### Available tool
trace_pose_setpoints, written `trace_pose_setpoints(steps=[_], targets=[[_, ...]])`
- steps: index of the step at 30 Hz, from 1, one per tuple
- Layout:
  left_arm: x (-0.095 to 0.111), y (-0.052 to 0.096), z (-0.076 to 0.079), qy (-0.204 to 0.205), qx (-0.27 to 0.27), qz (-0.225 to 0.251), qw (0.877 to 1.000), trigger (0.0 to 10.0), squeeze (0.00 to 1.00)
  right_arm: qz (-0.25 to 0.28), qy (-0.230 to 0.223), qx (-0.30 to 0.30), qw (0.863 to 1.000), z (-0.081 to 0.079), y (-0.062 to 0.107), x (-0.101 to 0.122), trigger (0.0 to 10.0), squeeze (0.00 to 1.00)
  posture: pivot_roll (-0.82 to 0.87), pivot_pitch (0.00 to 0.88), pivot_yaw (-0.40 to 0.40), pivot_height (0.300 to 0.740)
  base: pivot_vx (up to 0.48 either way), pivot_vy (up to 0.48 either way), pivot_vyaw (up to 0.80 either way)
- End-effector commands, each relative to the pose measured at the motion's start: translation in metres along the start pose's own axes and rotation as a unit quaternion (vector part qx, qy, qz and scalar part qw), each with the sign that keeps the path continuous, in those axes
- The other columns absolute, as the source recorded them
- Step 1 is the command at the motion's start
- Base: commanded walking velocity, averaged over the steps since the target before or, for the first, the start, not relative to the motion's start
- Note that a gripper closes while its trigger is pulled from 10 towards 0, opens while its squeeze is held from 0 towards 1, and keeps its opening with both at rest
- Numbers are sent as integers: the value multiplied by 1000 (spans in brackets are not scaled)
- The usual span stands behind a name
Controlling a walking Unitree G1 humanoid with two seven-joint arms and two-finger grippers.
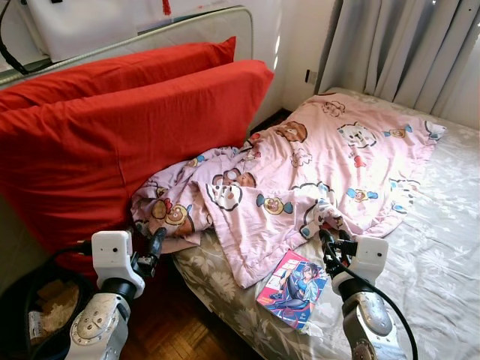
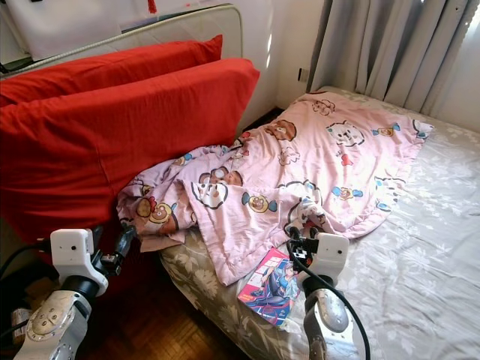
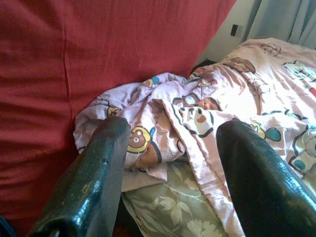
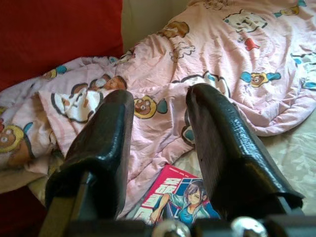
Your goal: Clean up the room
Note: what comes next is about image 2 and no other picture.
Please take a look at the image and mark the black round waste bin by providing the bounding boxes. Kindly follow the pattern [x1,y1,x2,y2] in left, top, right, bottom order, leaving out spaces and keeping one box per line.
[0,262,61,360]

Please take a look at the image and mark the pink cartoon print blanket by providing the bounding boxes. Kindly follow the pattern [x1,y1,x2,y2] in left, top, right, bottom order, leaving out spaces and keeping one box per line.
[118,91,436,287]

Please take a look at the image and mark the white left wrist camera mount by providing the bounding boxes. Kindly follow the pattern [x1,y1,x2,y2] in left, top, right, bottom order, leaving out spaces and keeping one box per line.
[50,229,110,290]

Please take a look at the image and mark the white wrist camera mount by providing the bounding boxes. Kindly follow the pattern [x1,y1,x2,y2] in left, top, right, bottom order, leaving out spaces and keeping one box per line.
[300,232,350,290]
[50,229,110,290]

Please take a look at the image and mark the bed with grey floral sheet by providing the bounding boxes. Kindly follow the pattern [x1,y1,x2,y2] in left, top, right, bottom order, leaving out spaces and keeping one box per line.
[160,86,480,360]

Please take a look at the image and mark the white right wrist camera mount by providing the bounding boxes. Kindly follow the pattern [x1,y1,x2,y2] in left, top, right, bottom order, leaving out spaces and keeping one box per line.
[300,232,350,290]

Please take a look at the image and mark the red fabric cushion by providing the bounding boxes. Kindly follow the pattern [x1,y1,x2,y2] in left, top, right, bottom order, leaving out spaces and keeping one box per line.
[0,58,261,247]
[0,34,224,106]

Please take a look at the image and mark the grey pleated curtain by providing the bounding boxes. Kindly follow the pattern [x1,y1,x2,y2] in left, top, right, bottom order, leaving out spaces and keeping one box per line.
[311,0,480,113]

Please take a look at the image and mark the anime comic book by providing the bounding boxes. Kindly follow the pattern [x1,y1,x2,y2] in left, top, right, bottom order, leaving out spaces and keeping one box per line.
[236,247,301,327]

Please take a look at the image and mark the brown cardboard pieces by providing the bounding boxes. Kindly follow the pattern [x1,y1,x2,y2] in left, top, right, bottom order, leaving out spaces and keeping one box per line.
[11,277,57,338]

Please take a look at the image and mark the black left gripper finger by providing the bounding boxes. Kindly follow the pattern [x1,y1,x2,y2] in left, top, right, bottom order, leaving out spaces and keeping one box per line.
[115,225,138,260]

